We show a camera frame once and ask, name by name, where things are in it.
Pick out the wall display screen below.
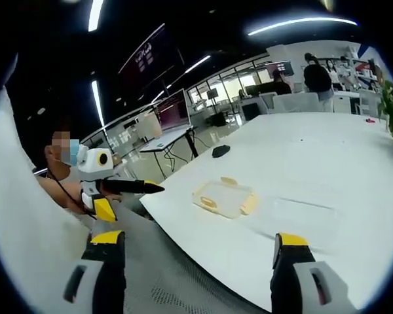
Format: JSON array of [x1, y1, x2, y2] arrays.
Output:
[[274, 61, 295, 77]]

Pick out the black lanyard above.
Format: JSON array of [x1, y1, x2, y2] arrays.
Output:
[[47, 169, 98, 220]]

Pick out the blue face mask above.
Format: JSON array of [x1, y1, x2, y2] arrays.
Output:
[[63, 138, 82, 166]]

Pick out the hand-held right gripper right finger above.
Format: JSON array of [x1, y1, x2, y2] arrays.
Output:
[[270, 232, 353, 314]]

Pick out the white fabric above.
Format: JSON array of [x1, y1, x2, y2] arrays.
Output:
[[0, 83, 98, 314]]

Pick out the black box on floor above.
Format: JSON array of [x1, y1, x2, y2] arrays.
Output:
[[210, 112, 227, 128]]

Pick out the clear plastic container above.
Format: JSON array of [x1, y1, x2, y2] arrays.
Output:
[[258, 195, 340, 245]]

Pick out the beige cardboard box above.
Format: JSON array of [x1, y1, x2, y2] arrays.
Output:
[[134, 112, 162, 144]]

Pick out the white office chair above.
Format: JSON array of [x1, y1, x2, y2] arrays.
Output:
[[358, 89, 381, 116], [272, 92, 321, 114], [259, 91, 278, 114]]

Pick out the black cable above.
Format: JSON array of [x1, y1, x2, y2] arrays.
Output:
[[163, 130, 199, 165]]

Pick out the person's head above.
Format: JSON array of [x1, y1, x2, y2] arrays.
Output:
[[44, 118, 82, 173]]

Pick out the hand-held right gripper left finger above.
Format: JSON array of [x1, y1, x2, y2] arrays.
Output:
[[57, 230, 127, 314]]

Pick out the clear lid with yellow clips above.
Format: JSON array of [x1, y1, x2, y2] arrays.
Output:
[[191, 175, 260, 220]]

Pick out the large computer monitor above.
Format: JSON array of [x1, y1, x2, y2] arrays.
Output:
[[154, 87, 193, 134]]

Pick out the black computer mouse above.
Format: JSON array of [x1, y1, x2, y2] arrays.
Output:
[[212, 145, 231, 159]]

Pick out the white desk black legs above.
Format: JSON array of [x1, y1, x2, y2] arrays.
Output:
[[139, 125, 199, 181]]

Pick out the hanging dark display screen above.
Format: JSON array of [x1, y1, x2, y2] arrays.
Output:
[[117, 22, 186, 77]]

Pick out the long ceiling light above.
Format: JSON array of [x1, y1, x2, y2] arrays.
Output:
[[182, 54, 212, 75], [87, 0, 105, 33], [90, 79, 105, 128], [246, 17, 358, 37]]

